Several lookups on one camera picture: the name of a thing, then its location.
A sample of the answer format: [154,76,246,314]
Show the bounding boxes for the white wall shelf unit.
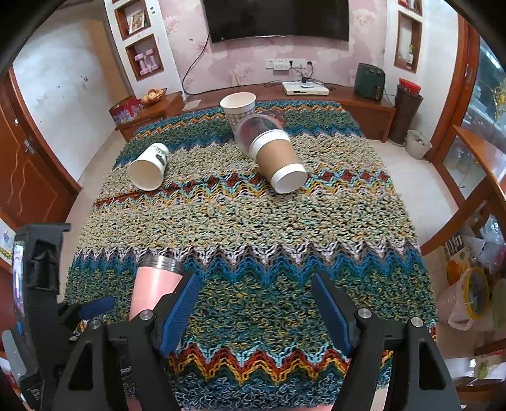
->
[104,0,171,84]

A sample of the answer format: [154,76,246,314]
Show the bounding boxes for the wooden framed wall niche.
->
[394,10,423,74]

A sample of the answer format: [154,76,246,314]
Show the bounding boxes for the brown paper cup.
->
[249,130,307,194]

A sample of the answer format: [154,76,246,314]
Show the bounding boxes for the grey patterned paper cup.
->
[220,92,257,128]

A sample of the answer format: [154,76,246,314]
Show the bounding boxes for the pink dumbbells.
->
[134,49,161,76]

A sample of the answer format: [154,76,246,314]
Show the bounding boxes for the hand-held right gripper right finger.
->
[311,271,463,411]

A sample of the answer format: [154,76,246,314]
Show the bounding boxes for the yellow round container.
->
[462,266,491,319]

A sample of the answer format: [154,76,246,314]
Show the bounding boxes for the red printed box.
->
[109,96,142,126]

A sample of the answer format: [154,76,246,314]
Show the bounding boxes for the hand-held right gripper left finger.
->
[53,271,203,411]

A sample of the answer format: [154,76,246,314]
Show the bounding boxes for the black television cable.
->
[182,33,211,95]

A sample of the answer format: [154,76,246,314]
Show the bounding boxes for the fruit bowl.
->
[141,88,167,107]

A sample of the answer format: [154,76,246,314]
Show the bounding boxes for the pink steel tumbler cup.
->
[129,255,186,322]

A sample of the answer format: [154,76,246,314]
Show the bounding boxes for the colourful knitted zigzag blanket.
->
[63,100,438,411]

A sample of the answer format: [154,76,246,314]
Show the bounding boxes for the white paper cup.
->
[128,143,170,191]

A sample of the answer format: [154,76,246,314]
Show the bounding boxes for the black flat television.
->
[202,0,351,44]

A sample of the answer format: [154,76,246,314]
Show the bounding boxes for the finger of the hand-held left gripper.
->
[59,296,116,330]

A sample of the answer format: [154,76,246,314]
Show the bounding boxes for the clear plastic cup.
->
[233,114,286,157]

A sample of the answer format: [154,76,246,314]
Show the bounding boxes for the wooden door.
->
[0,66,82,230]

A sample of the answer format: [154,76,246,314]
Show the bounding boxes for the dark green air fryer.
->
[354,62,384,101]

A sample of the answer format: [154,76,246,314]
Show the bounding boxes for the white set-top box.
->
[281,81,330,96]

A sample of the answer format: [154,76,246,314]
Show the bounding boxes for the white plastic bag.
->
[436,268,491,332]

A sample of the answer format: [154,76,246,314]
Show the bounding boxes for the white waste bin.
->
[405,129,432,160]

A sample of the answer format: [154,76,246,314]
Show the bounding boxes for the white wall power strip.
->
[265,59,307,72]

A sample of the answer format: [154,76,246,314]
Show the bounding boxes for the wooden glass cabinet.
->
[419,16,506,257]

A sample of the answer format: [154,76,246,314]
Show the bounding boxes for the wooden television cabinet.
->
[115,83,396,144]

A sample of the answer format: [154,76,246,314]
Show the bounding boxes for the tall dark basket red lid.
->
[389,78,424,145]

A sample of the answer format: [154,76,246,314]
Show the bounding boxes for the photo frame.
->
[128,8,147,34]

